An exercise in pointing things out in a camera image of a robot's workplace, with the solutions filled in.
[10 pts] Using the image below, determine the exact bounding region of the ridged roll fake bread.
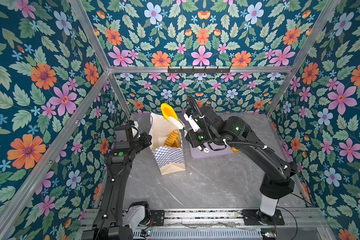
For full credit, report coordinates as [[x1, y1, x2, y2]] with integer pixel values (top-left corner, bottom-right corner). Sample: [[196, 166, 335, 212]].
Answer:
[[172, 139, 181, 148]]

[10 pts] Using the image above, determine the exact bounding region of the lilac plastic tray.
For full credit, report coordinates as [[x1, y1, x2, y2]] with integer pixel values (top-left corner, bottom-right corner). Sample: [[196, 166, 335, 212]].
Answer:
[[188, 143, 235, 160]]

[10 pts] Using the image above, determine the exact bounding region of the blue checkered paper bag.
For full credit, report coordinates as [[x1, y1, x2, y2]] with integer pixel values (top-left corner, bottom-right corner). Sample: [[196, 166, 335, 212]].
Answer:
[[149, 113, 186, 175]]

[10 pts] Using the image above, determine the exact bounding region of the striped yellow bun fake bread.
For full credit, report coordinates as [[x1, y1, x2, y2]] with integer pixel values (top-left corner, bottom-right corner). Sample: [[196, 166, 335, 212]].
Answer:
[[231, 147, 239, 153]]

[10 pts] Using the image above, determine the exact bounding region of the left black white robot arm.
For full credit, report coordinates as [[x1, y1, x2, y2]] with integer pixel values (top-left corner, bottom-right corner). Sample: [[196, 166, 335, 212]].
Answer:
[[81, 120, 152, 240]]

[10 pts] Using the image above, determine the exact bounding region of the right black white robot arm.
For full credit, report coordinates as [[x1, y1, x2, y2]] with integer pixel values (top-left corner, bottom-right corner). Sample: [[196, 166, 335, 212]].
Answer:
[[162, 95, 297, 224]]

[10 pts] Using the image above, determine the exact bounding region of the small green circuit board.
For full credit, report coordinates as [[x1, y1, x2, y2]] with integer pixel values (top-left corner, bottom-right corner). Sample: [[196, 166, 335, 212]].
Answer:
[[140, 230, 152, 239]]

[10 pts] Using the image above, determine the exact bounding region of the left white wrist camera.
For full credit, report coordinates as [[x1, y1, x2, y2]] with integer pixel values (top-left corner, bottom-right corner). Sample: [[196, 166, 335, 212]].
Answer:
[[129, 120, 140, 138]]

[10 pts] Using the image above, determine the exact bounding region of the black hook rail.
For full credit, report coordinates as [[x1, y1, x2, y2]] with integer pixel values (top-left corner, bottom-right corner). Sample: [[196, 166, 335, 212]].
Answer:
[[167, 66, 231, 75]]

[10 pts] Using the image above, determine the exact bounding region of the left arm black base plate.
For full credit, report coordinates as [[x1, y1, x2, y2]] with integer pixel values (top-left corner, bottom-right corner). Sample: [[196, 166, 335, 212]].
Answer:
[[144, 210, 166, 227]]

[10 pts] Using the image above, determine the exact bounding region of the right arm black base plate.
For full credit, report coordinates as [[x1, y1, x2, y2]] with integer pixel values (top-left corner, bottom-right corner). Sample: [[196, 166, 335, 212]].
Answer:
[[241, 209, 285, 226]]

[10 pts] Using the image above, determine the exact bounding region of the white perforated cable duct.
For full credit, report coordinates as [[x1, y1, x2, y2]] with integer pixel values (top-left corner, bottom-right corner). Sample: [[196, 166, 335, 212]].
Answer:
[[133, 228, 263, 240]]

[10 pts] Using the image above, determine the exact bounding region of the aluminium cage frame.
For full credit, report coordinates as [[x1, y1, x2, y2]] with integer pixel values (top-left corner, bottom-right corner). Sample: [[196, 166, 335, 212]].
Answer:
[[0, 0, 342, 240]]

